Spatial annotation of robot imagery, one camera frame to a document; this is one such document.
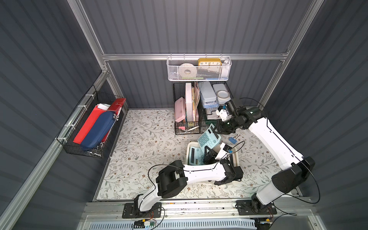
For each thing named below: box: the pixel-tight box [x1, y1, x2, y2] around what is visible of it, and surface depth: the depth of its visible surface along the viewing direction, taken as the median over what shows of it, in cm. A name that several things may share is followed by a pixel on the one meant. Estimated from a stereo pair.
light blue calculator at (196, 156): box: [188, 146, 205, 166], surface depth 82 cm
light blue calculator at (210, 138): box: [197, 123, 221, 152], surface depth 79 cm
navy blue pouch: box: [80, 111, 116, 150], surface depth 70 cm
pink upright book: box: [184, 82, 193, 123], surface depth 95 cm
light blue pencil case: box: [197, 81, 219, 109], surface depth 96 cm
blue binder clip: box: [228, 134, 241, 145], surface depth 104 cm
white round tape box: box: [216, 89, 231, 105], surface depth 100 cm
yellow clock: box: [197, 57, 222, 66], surface depth 90 cm
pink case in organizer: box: [174, 96, 186, 123], surface depth 104 cm
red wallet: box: [106, 97, 127, 112], surface depth 79 cm
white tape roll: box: [178, 63, 197, 79], surface depth 86 cm
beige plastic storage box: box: [185, 141, 240, 167], surface depth 80 cm
